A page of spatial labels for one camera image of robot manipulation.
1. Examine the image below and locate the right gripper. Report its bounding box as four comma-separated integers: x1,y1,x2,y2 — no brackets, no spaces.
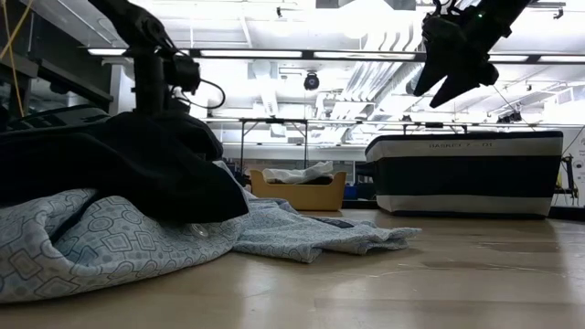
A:
412,8,511,110

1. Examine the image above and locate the large white cloth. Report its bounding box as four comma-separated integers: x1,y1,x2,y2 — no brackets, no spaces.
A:
261,160,335,186

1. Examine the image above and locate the black Puma underwear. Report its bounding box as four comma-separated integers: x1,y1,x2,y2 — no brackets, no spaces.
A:
0,111,250,225

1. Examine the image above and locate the blue fabric basket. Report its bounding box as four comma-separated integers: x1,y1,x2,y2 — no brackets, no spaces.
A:
365,130,565,218

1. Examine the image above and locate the black background stand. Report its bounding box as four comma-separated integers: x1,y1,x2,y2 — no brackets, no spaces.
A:
551,154,580,207

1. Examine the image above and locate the orange plastic bin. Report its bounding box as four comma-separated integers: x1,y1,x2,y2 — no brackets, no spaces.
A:
249,169,347,212

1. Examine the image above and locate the long ceiling light strip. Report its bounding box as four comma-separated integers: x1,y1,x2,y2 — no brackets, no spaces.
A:
86,47,585,64

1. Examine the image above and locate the light blue patterned cloth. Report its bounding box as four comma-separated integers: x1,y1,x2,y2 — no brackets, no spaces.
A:
0,159,422,305

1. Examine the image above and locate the grey standing desk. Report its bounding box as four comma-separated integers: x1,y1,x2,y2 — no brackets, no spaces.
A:
0,0,115,133

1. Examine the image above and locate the black metal rig frame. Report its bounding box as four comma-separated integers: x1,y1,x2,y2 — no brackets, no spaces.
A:
342,199,585,221

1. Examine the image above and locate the black background table frame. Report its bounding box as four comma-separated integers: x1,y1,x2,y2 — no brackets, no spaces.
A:
238,117,311,171

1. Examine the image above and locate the yellow cable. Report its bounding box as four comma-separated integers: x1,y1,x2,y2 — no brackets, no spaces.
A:
0,0,34,118

